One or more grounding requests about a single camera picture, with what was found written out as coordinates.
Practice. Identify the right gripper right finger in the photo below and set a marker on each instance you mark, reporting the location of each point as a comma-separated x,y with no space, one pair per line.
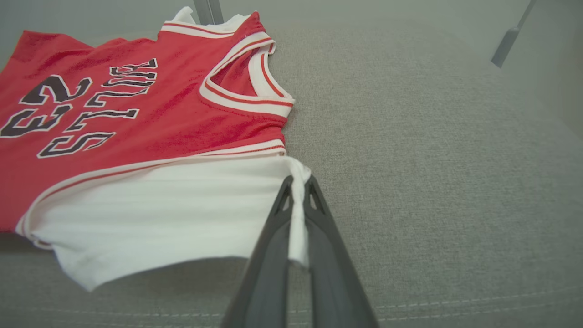
332,282

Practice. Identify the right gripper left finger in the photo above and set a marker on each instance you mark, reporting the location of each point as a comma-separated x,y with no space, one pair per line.
266,273

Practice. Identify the red and white basketball jersey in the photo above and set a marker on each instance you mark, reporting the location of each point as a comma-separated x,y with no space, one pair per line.
136,127

